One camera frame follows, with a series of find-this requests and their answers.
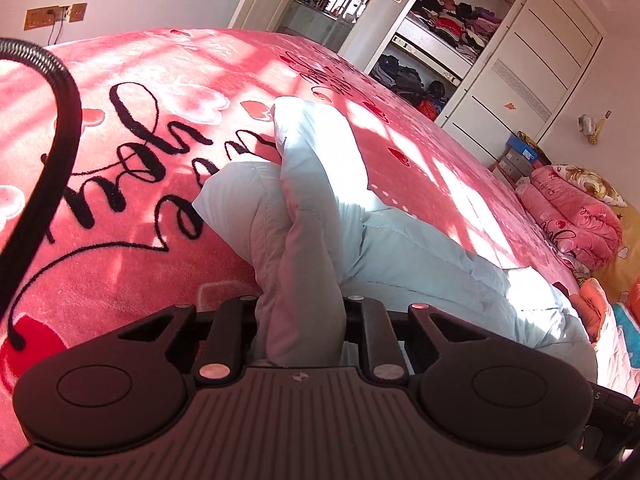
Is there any light blue down jacket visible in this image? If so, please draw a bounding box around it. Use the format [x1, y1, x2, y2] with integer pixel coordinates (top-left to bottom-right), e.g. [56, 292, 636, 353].
[192, 96, 598, 383]

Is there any floral pillow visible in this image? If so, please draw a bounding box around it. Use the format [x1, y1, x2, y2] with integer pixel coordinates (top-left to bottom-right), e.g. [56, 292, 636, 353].
[552, 164, 628, 208]

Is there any folded pink quilt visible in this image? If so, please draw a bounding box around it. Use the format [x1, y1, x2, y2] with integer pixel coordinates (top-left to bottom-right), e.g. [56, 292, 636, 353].
[515, 166, 623, 271]

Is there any pile of colourful folded clothes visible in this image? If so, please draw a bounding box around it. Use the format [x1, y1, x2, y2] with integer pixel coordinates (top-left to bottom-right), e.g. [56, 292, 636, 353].
[410, 0, 503, 63]

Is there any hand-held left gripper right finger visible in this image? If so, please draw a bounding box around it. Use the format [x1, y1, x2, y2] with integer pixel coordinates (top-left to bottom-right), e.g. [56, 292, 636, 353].
[344, 295, 483, 386]

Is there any white wardrobe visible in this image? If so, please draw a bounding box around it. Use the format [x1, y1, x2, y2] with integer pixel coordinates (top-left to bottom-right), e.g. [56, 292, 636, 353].
[340, 0, 603, 161]

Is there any black plug with cable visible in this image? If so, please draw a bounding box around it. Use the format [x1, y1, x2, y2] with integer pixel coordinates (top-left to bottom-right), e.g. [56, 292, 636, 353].
[47, 5, 71, 46]

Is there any pink printed bed blanket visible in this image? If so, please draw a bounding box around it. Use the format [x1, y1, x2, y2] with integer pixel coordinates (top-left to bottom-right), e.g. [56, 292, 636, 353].
[0, 27, 586, 461]

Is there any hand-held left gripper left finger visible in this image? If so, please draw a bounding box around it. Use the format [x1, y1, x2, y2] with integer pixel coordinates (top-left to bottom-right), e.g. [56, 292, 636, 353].
[117, 295, 261, 388]

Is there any blue shoe box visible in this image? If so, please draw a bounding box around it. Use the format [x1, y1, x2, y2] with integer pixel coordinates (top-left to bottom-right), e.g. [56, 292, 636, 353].
[502, 135, 543, 161]

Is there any black flexible hose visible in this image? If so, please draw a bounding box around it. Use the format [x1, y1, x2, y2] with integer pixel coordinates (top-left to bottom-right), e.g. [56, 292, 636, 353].
[0, 36, 82, 313]

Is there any yellow hanging ornament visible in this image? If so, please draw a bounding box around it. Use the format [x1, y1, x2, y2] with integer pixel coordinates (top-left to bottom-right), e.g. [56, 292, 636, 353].
[589, 110, 612, 146]

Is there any peach quilted blanket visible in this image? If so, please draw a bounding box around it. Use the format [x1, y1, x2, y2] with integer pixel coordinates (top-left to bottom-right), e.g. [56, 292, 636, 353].
[570, 277, 640, 401]

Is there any yellow headboard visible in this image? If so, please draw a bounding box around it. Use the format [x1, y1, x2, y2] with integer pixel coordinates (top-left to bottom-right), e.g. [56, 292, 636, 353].
[597, 205, 640, 306]

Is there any pile of dark folded clothes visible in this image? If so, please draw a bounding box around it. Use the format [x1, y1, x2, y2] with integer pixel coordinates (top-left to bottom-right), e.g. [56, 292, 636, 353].
[375, 55, 458, 121]

